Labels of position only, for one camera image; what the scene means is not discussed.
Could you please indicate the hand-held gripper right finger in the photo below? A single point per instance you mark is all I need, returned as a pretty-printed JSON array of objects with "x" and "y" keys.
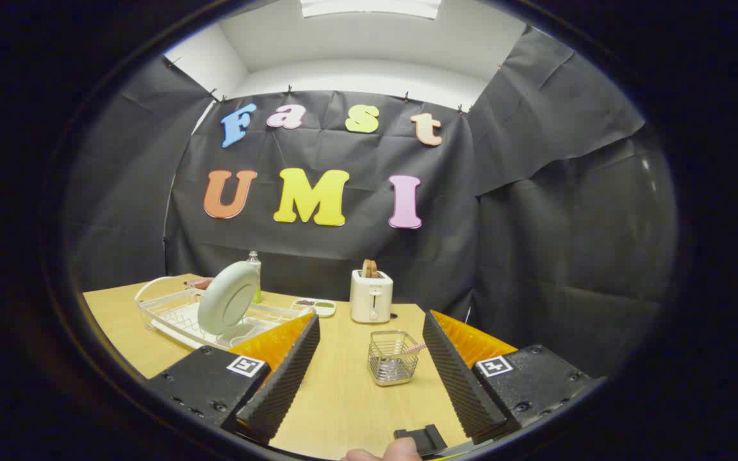
[{"x": 455, "y": 378}]

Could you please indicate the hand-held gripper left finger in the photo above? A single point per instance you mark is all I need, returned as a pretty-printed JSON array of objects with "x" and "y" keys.
[{"x": 282, "y": 378}]

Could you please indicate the pale green plate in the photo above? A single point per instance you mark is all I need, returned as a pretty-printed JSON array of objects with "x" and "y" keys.
[{"x": 228, "y": 298}]

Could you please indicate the small pink plate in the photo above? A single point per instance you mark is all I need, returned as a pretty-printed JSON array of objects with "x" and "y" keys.
[{"x": 199, "y": 282}]

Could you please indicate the white divided snack tray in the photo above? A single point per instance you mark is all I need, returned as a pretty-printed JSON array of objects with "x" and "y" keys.
[{"x": 315, "y": 307}]

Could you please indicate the cream toaster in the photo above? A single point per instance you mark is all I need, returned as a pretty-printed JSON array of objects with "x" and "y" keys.
[{"x": 371, "y": 298}]

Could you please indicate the clear bottle with green drink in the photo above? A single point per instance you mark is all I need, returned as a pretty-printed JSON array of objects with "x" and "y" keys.
[{"x": 254, "y": 259}]

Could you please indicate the brown bread slice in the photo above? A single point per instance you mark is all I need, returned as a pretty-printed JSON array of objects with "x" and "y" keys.
[{"x": 369, "y": 267}]

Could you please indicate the black backdrop cloth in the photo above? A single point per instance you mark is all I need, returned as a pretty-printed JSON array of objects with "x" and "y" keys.
[{"x": 318, "y": 150}]

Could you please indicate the ceiling light panel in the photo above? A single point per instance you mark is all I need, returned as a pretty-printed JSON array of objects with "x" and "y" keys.
[{"x": 369, "y": 6}]

